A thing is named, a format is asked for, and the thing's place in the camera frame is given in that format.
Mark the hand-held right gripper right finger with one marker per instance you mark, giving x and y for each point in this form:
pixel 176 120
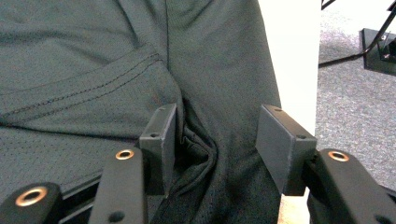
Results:
pixel 286 149

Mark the black stand base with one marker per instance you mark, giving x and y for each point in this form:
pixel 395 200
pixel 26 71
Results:
pixel 378 51

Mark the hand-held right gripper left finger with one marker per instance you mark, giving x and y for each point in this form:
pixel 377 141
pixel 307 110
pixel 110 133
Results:
pixel 158 149

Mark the dark grey mesh shirt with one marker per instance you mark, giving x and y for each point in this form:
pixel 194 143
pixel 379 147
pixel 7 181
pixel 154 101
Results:
pixel 109 77

